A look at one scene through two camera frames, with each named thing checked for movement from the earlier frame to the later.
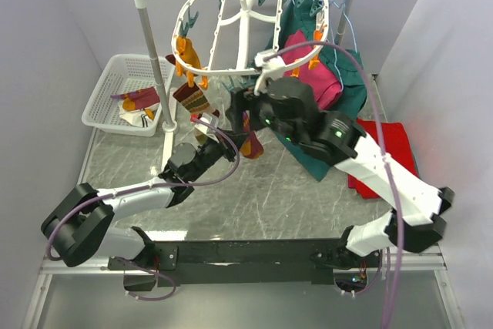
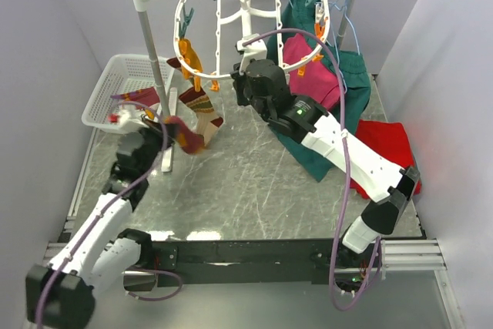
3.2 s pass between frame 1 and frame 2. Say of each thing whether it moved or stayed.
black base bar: stayed
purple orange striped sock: stayed
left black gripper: moved
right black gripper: moved
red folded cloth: stayed
